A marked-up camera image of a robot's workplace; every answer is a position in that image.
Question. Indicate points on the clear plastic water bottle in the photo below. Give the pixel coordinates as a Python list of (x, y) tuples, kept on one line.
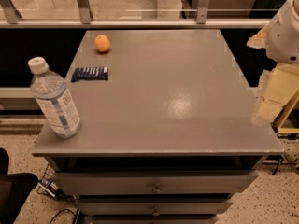
[(54, 98)]

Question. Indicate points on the yellow frame stand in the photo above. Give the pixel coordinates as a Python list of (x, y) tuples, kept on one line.
[(287, 122)]

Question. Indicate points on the grey drawer cabinet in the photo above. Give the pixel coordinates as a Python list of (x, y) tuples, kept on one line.
[(174, 101)]

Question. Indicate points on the black chair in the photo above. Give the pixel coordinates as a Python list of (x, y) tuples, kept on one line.
[(14, 190)]

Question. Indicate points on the blue rxbar blueberry wrapper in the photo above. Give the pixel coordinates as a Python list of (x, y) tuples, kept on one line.
[(90, 73)]

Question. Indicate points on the grey drawer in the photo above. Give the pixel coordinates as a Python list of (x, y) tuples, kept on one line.
[(147, 183), (155, 207)]

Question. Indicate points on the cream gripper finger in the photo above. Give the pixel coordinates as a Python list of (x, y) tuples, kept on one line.
[(258, 41), (275, 89)]

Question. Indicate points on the metal railing with glass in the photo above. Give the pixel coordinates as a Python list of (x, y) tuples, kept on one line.
[(137, 13)]

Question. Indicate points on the top grey drawer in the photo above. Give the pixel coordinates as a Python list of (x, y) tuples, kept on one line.
[(147, 183)]

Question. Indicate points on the orange fruit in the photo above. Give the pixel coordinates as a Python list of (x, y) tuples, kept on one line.
[(102, 43)]

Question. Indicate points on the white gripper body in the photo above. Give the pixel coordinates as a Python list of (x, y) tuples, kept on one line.
[(284, 39)]

